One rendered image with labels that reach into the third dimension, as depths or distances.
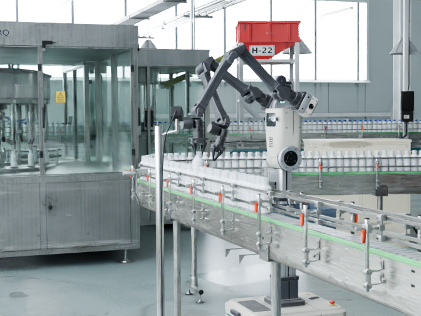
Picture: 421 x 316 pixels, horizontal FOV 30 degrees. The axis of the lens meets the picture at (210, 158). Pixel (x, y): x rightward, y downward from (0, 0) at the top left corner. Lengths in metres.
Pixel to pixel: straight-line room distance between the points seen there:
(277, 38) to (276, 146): 6.55
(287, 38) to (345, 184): 5.28
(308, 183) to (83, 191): 2.44
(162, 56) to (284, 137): 5.17
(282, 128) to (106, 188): 3.25
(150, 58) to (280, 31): 2.35
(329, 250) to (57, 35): 5.11
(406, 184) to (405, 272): 3.91
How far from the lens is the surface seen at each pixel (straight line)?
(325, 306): 5.05
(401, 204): 8.83
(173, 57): 9.91
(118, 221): 7.82
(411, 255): 2.61
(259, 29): 11.33
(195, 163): 4.48
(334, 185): 6.32
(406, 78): 10.67
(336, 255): 2.95
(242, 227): 3.78
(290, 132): 4.87
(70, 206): 7.71
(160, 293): 3.46
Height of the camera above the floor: 1.45
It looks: 3 degrees down
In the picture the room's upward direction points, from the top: straight up
